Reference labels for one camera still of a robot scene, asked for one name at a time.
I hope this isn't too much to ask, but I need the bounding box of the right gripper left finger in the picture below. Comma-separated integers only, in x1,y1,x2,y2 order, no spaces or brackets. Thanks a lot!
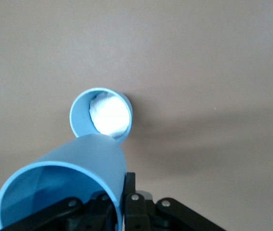
5,191,116,231

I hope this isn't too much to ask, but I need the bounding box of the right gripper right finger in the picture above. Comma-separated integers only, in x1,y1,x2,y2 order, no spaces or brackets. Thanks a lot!
124,171,225,231

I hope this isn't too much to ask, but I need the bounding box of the blue plastic cup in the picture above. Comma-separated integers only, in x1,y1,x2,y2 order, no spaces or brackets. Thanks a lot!
0,133,128,231

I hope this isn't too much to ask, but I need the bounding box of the blue cup with white filling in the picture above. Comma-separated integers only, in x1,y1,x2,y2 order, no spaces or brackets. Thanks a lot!
69,87,134,145

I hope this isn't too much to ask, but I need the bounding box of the white paper wad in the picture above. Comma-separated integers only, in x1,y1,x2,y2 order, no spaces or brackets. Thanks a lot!
88,92,131,139

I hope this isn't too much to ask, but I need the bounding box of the brown table cover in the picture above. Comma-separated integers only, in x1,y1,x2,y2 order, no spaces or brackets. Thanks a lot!
0,0,273,231

